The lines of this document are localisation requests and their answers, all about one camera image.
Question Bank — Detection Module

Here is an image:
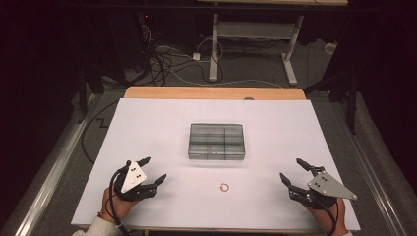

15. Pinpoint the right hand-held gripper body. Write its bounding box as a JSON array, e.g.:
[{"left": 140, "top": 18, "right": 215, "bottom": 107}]
[{"left": 287, "top": 166, "right": 358, "bottom": 210}]

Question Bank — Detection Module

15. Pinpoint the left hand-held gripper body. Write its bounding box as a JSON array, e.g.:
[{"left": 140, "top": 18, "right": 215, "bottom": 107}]
[{"left": 114, "top": 159, "right": 159, "bottom": 203}]

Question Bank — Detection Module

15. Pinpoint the clear compartment storage box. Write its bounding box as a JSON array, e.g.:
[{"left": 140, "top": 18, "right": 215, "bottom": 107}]
[{"left": 187, "top": 123, "right": 247, "bottom": 161}]

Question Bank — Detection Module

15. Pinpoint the person's left hand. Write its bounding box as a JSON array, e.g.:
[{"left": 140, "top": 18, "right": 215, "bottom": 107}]
[{"left": 100, "top": 186, "right": 143, "bottom": 224}]

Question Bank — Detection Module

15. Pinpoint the person's right hand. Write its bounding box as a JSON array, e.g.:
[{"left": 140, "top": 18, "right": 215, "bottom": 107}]
[{"left": 307, "top": 197, "right": 349, "bottom": 236}]

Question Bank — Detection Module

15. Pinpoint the black stand leg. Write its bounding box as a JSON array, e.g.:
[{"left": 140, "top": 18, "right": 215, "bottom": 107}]
[
  {"left": 77, "top": 63, "right": 89, "bottom": 125},
  {"left": 346, "top": 73, "right": 359, "bottom": 136}
]

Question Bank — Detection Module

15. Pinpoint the wooden table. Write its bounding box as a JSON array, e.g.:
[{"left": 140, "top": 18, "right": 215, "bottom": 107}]
[{"left": 78, "top": 86, "right": 360, "bottom": 234}]

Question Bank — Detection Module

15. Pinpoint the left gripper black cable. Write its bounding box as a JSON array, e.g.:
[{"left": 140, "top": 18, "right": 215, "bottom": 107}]
[{"left": 108, "top": 160, "right": 132, "bottom": 236}]

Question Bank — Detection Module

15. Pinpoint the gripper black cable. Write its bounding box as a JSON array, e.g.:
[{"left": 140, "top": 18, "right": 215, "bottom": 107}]
[
  {"left": 108, "top": 160, "right": 132, "bottom": 236},
  {"left": 319, "top": 196, "right": 339, "bottom": 236}
]

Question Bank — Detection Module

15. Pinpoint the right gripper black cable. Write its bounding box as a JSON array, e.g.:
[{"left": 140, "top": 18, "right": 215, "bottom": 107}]
[{"left": 319, "top": 196, "right": 339, "bottom": 236}]

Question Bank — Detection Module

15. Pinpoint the aluminium floor rail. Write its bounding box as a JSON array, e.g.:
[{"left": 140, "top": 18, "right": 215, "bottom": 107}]
[
  {"left": 9, "top": 92, "right": 101, "bottom": 236},
  {"left": 328, "top": 99, "right": 409, "bottom": 236}
]

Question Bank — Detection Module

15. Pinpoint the black floor cable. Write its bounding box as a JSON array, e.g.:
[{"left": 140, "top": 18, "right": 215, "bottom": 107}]
[{"left": 80, "top": 100, "right": 120, "bottom": 165}]

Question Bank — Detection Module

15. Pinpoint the tangle of floor cables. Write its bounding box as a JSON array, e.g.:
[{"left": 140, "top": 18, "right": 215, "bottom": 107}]
[{"left": 136, "top": 14, "right": 227, "bottom": 87}]

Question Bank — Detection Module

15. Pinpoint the white metal desk frame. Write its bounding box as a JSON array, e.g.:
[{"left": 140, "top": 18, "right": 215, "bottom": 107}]
[{"left": 196, "top": 0, "right": 349, "bottom": 87}]

